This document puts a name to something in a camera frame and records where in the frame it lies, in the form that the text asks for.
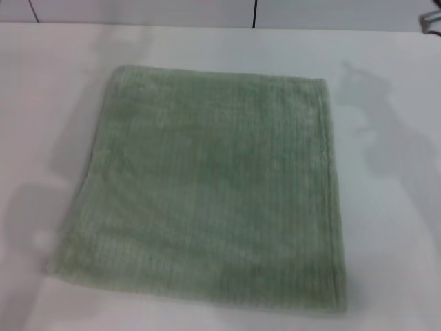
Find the light green ribbed towel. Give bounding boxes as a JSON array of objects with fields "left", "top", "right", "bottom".
[{"left": 44, "top": 63, "right": 349, "bottom": 310}]

